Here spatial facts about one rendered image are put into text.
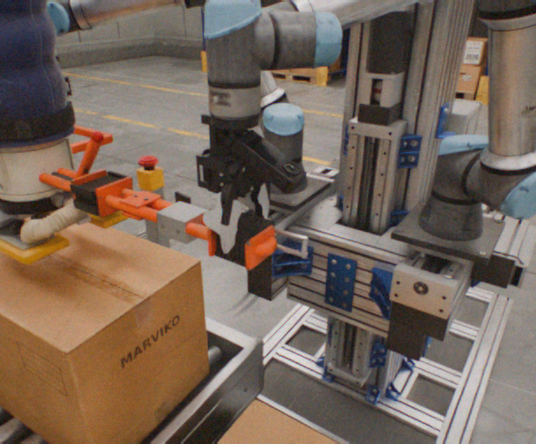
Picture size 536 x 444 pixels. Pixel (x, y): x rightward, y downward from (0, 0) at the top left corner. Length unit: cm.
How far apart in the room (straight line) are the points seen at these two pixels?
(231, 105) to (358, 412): 138
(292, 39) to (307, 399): 141
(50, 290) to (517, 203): 102
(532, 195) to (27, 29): 101
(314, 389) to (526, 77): 132
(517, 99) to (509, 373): 170
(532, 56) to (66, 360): 101
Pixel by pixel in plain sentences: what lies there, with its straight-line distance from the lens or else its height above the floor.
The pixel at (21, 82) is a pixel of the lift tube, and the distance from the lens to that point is 104.
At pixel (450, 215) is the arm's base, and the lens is 116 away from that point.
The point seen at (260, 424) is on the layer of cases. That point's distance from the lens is 132.
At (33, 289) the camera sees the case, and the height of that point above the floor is 95.
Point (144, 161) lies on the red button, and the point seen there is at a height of 104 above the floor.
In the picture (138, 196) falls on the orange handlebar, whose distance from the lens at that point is 91.
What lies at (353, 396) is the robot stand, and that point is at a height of 22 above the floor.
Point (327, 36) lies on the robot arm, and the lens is 69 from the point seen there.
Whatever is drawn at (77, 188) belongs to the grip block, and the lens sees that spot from 96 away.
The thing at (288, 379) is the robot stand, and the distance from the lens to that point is 189.
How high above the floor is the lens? 157
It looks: 28 degrees down
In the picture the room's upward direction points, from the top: straight up
